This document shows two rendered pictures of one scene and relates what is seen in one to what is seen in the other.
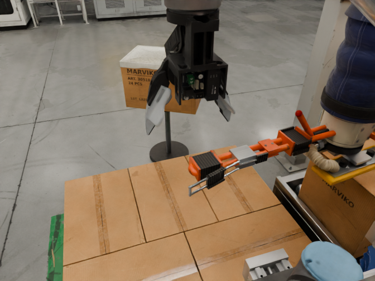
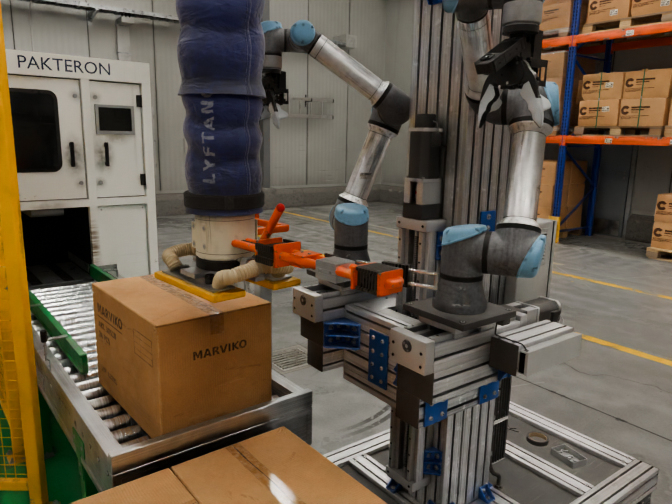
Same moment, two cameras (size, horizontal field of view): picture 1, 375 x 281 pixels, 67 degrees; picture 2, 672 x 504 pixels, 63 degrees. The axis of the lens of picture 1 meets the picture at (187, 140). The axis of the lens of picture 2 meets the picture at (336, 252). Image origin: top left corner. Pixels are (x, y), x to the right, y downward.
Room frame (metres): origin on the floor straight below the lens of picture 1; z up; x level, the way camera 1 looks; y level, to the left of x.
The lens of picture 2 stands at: (1.15, 0.97, 1.49)
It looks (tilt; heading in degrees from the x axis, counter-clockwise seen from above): 12 degrees down; 250
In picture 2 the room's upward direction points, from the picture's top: 1 degrees clockwise
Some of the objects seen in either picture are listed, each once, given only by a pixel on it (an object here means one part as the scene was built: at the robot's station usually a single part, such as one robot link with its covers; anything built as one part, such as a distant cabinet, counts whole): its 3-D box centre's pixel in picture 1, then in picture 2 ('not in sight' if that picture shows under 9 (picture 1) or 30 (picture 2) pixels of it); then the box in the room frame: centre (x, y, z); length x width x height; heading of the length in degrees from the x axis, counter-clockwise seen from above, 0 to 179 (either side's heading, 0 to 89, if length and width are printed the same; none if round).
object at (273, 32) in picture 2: not in sight; (271, 39); (0.69, -0.96, 1.82); 0.09 x 0.08 x 0.11; 167
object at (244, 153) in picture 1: (241, 156); (335, 269); (0.73, -0.18, 1.20); 0.07 x 0.07 x 0.04; 23
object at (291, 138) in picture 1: (293, 140); (278, 252); (0.82, -0.38, 1.20); 0.10 x 0.08 x 0.06; 23
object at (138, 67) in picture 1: (165, 78); not in sight; (2.23, 0.19, 0.82); 0.60 x 0.40 x 0.40; 78
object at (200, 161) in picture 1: (205, 165); (376, 278); (0.68, -0.06, 1.20); 0.08 x 0.07 x 0.05; 113
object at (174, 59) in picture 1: (193, 55); (520, 59); (0.40, -0.01, 1.66); 0.09 x 0.08 x 0.12; 17
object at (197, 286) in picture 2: not in sight; (197, 278); (1.00, -0.57, 1.10); 0.34 x 0.10 x 0.05; 113
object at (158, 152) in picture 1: (168, 129); not in sight; (2.23, 0.19, 0.31); 0.40 x 0.40 x 0.62
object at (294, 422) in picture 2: (309, 236); (223, 456); (0.93, -0.66, 0.47); 0.70 x 0.03 x 0.15; 19
